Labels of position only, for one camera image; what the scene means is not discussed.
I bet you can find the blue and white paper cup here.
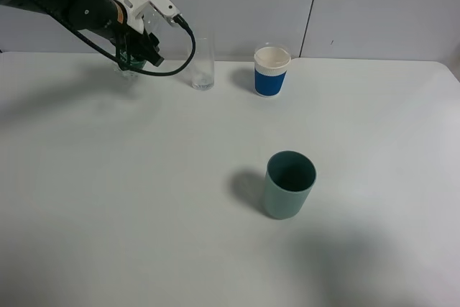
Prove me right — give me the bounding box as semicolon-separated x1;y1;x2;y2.
254;42;291;97

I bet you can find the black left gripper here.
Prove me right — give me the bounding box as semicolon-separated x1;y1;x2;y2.
109;24;164;67

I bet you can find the clear bottle with green label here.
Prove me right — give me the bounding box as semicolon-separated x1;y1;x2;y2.
114;12;162;78

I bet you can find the teal green cup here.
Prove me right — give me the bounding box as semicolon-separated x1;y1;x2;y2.
262;150;317;220

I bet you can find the tall clear glass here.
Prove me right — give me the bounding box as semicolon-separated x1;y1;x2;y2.
187;26;215;91

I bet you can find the black braided cable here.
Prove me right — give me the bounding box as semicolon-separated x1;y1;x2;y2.
0;0;197;78

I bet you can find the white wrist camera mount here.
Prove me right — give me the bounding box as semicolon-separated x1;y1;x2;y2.
116;0;181;34

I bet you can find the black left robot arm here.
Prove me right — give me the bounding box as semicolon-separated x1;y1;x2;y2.
1;0;164;70

